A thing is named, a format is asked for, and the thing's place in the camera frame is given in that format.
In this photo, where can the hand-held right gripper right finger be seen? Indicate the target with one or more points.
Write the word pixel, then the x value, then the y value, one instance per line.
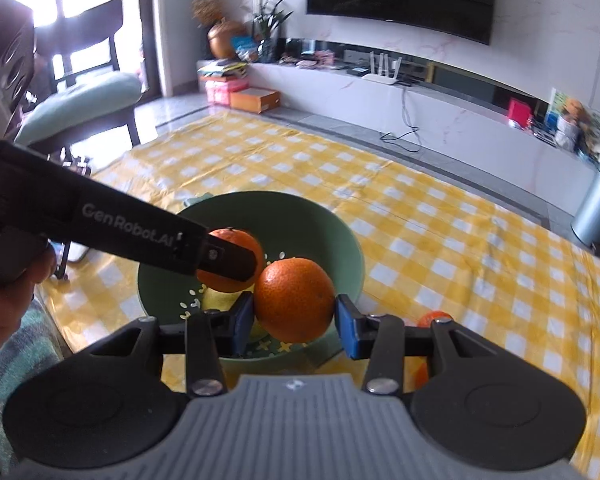
pixel 347 327

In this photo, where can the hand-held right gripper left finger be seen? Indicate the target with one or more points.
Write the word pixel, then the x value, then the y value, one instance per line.
pixel 242 325

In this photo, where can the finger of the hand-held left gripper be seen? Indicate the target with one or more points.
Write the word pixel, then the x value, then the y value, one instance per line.
pixel 230 260

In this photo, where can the small orange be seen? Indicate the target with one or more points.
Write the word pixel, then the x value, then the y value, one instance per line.
pixel 225 286

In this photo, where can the large orange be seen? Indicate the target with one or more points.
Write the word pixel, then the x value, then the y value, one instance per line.
pixel 295 300

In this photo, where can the green bowl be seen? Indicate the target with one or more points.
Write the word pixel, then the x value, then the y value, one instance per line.
pixel 290 220

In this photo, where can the person's left hand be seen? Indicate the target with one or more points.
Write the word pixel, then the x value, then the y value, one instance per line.
pixel 5 320

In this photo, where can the yellow lemon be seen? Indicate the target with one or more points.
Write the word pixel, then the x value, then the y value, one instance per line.
pixel 220 301

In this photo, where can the green seat cushion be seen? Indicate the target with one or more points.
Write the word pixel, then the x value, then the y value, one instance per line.
pixel 80 102

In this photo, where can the yellow checked tablecloth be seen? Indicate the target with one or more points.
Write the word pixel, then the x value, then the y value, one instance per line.
pixel 430 240

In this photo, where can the dark wooden furniture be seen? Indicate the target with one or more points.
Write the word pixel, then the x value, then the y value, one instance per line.
pixel 5 60

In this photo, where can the teal striped cloth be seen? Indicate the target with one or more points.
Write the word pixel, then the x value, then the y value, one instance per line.
pixel 20 350

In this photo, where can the orange box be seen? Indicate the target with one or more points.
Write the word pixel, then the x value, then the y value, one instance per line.
pixel 255 100

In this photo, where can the pink box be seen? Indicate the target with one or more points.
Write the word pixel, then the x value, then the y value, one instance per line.
pixel 222 92

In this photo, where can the dark wooden chair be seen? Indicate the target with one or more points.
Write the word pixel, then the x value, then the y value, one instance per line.
pixel 105 25

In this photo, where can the stack of books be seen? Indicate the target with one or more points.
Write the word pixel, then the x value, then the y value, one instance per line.
pixel 222 67

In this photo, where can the blue packet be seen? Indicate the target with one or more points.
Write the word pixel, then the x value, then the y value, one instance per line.
pixel 244 47

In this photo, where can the copper vase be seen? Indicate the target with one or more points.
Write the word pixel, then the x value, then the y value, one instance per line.
pixel 225 40

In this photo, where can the dried flowers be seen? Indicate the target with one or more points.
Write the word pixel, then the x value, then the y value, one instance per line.
pixel 207 10

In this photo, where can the white television cabinet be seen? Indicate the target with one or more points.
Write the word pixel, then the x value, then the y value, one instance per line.
pixel 455 125

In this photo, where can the white router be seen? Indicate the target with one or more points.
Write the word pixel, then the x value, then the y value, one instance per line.
pixel 382 77

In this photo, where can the green potted plant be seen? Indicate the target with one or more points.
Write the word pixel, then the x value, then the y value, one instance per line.
pixel 267 25

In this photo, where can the red box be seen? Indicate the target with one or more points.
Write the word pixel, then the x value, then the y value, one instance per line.
pixel 520 112

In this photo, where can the grey trash bin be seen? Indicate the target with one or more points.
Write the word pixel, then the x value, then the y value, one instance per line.
pixel 595 205

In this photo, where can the white basket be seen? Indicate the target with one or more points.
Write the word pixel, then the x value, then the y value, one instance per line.
pixel 566 132

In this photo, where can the teddy bear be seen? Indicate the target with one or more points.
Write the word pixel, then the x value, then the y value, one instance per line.
pixel 576 110

